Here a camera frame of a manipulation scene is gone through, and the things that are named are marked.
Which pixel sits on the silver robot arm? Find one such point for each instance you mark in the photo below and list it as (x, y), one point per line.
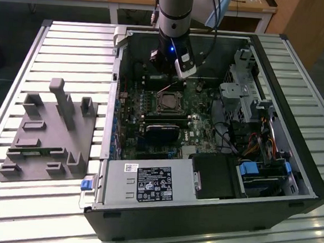
(174, 5)

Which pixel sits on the CPU socket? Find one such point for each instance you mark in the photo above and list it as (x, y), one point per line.
(169, 111)

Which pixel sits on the black drive bay cover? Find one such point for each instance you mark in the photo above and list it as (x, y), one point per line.
(216, 175)

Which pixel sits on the pale blue teach pendant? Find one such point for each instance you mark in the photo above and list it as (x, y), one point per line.
(218, 10)

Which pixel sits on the black graphics card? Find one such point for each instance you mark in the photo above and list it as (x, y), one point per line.
(162, 134)

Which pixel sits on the green motherboard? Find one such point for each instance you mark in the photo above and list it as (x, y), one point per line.
(203, 130)

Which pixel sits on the metal drive cage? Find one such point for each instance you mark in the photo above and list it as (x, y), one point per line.
(235, 104)

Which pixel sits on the silver chipset heatsink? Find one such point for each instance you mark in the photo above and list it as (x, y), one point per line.
(189, 151)

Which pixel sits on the white service tag sticker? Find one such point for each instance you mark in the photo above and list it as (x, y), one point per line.
(131, 168)

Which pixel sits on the black rating label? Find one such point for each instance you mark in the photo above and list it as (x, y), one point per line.
(156, 186)

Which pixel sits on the grey power supply unit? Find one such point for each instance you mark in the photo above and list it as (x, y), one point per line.
(116, 179)

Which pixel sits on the grey parts rack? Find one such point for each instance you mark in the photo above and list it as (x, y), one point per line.
(52, 136)

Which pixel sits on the hard disk in blue carrier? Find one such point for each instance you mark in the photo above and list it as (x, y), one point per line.
(249, 169)

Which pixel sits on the wooden cabinet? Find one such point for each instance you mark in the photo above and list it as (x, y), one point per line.
(310, 31)

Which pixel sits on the blue case latch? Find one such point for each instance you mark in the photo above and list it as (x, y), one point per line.
(86, 184)

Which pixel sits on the blue plastic clip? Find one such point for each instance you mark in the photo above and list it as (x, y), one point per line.
(287, 167)

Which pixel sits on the RAM stick in rack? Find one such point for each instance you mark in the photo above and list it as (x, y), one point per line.
(33, 152)

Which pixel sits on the black PC case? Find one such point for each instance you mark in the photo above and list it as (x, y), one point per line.
(171, 227)

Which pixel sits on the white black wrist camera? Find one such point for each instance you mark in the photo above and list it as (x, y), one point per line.
(186, 63)

